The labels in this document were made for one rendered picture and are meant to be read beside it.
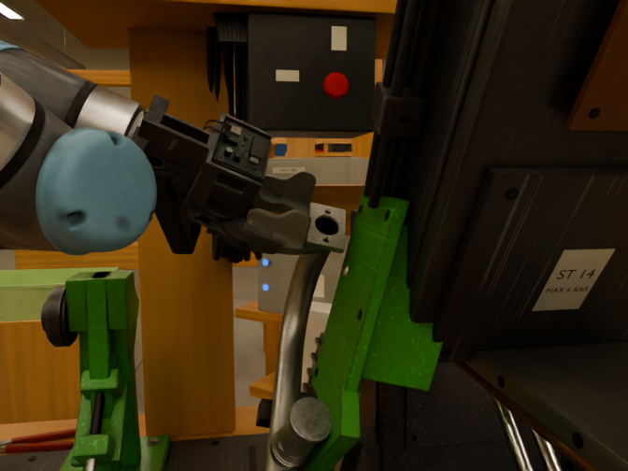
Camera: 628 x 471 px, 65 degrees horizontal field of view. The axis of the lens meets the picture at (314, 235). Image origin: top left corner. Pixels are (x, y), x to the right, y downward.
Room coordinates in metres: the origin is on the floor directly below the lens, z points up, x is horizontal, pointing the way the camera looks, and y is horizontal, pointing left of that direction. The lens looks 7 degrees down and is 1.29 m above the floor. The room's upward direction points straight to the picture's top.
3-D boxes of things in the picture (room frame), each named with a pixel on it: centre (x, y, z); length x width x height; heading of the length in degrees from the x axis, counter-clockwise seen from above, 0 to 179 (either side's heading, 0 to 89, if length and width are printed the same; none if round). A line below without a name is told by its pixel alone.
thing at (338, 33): (0.73, 0.01, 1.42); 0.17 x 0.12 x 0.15; 99
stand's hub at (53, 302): (0.59, 0.31, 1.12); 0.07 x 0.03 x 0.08; 9
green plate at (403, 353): (0.47, -0.07, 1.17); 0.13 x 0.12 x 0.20; 99
